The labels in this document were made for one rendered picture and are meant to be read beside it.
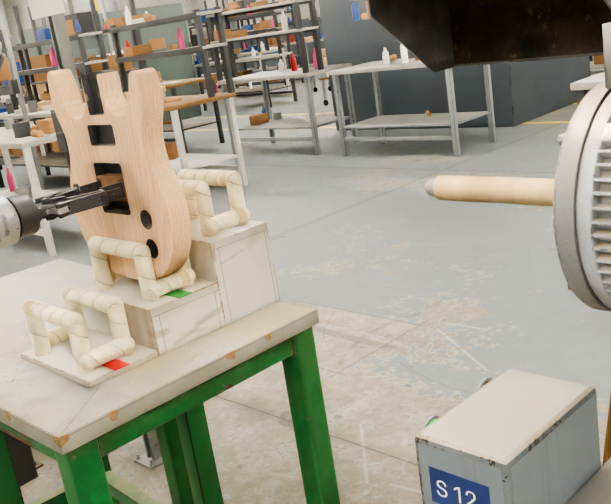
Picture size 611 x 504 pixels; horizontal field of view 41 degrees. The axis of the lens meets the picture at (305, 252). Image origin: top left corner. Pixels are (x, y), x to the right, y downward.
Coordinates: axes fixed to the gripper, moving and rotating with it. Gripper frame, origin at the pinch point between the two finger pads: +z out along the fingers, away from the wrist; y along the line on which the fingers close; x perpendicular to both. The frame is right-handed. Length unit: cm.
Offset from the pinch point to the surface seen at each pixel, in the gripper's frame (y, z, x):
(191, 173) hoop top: -3.6, 21.7, -2.4
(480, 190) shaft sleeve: 82, 4, 2
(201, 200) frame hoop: 9.8, 13.5, -5.3
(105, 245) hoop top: -1.5, -2.8, -10.6
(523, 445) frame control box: 105, -26, -11
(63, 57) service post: -110, 56, 24
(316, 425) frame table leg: 25, 20, -54
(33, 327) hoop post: -6.9, -18.6, -22.6
